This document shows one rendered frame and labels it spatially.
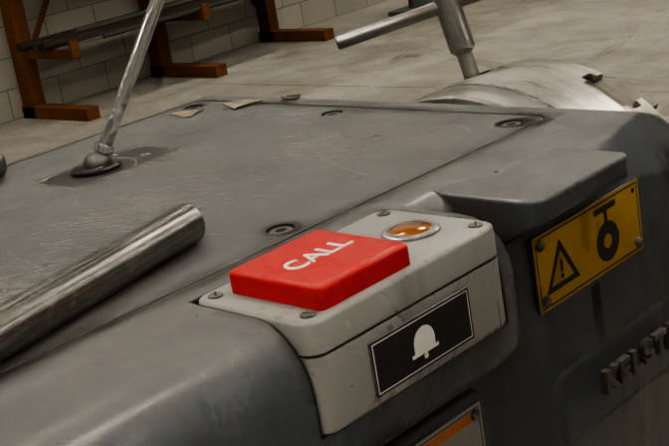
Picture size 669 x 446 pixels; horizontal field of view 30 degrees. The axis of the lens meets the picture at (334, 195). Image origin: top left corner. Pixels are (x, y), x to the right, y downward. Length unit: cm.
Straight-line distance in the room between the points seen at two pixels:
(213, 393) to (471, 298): 15
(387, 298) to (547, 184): 15
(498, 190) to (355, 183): 9
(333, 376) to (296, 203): 18
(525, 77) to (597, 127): 27
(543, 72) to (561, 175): 37
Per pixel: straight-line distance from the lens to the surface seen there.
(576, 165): 69
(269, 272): 56
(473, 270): 60
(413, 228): 61
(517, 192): 66
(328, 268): 55
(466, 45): 106
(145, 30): 86
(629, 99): 104
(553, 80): 102
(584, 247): 72
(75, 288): 58
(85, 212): 76
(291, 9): 1006
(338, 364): 54
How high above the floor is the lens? 145
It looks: 16 degrees down
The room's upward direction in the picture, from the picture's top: 10 degrees counter-clockwise
